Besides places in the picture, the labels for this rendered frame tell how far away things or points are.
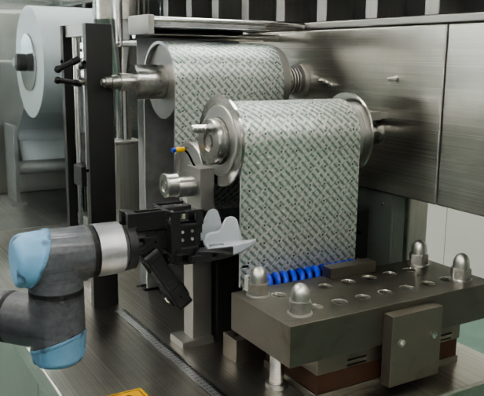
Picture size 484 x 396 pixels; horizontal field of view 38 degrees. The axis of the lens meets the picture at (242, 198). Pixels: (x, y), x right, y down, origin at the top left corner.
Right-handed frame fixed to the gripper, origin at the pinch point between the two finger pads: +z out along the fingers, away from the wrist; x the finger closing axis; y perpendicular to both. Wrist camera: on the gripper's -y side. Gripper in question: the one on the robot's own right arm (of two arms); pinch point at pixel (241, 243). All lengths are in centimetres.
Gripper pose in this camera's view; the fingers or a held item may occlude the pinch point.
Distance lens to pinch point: 111.1
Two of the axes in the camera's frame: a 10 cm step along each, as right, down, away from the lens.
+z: 8.6, -0.9, 5.0
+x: -5.1, -1.8, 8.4
